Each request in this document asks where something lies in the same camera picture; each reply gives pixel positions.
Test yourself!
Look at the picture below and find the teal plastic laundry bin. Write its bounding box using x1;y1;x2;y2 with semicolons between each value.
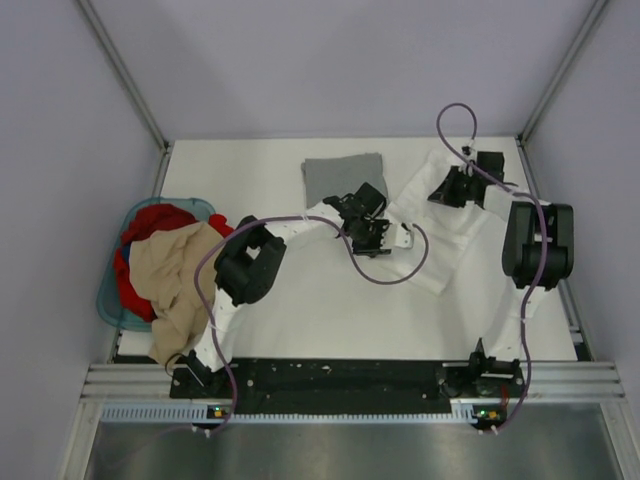
96;197;216;333

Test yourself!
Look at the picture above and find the left aluminium corner post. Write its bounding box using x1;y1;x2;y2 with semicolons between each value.
73;0;169;151

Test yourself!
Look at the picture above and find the aluminium frame front rail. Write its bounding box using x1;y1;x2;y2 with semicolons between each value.
81;359;625;402

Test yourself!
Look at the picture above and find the beige t-shirt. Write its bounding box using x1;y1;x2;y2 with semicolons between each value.
129;222;223;365

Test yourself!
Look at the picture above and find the white slotted cable duct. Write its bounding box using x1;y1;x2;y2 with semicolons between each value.
101;403;505;425

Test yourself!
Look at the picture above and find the folded grey t-shirt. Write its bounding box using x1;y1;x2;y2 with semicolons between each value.
301;153;389;208

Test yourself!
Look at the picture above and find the red t-shirt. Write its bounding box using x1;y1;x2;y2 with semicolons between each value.
112;203;234;324

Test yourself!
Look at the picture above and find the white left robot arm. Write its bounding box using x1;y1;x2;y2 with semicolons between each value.
186;183;412;397

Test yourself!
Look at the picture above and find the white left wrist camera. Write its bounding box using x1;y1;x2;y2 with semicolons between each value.
386;223;414;250

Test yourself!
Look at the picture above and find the right aluminium corner post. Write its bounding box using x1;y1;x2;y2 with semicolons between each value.
517;0;612;147

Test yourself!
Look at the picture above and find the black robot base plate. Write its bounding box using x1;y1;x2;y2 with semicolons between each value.
170;358;525;415

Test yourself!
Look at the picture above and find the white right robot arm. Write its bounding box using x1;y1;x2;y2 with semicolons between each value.
428;151;574;396

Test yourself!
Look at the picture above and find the white daisy print t-shirt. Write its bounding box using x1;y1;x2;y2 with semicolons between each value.
380;149;489;295

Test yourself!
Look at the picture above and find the aluminium corner post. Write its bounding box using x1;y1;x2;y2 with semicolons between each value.
73;0;169;151
517;0;612;147

